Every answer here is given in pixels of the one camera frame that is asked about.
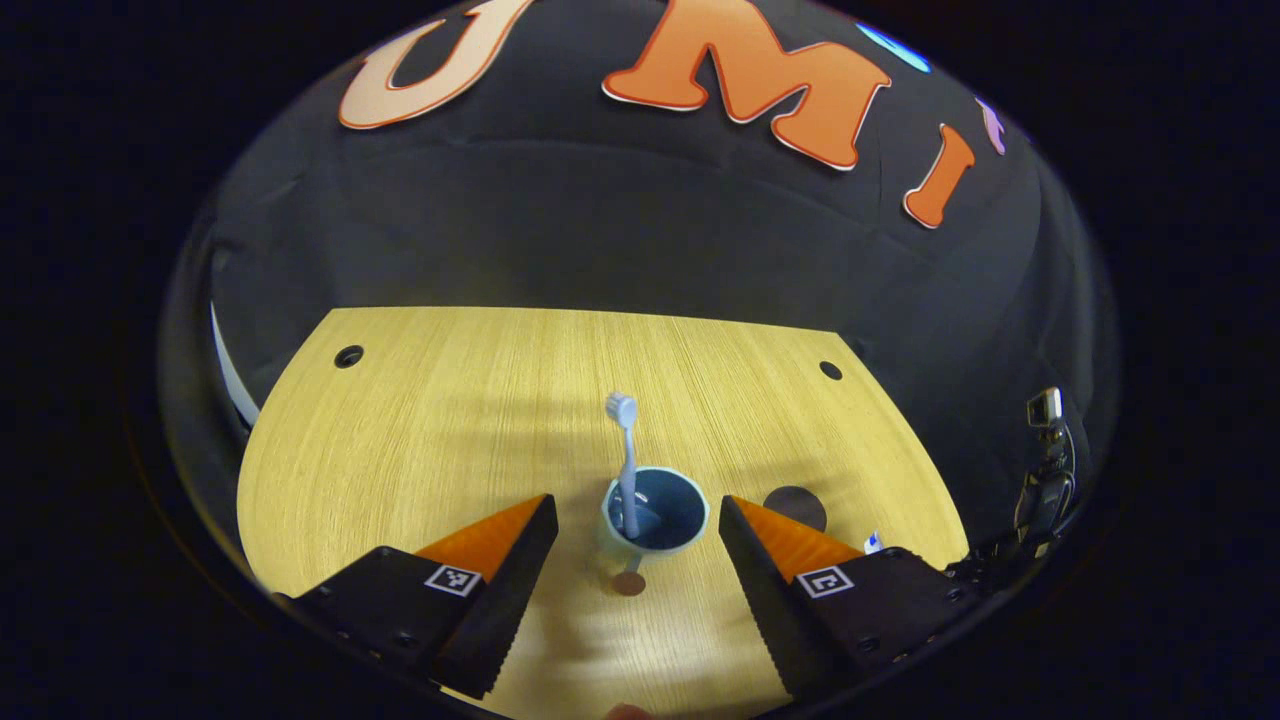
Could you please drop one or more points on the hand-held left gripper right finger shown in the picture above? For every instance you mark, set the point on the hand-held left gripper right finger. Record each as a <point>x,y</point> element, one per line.
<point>770,600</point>

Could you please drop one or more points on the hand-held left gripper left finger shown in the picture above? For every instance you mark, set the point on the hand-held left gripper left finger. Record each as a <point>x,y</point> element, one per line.
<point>510,600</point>

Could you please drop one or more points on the dark round coaster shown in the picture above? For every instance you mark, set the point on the dark round coaster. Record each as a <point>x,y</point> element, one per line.
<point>800,505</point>

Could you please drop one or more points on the white toothpaste tube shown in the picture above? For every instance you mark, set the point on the white toothpaste tube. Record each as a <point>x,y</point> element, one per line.
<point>873,543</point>

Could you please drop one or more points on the pale blue toothbrush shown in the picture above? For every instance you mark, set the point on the pale blue toothbrush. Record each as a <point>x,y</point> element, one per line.
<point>628,460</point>

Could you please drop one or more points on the wooden desktop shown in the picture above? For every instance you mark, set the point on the wooden desktop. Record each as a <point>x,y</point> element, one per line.
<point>450,430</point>

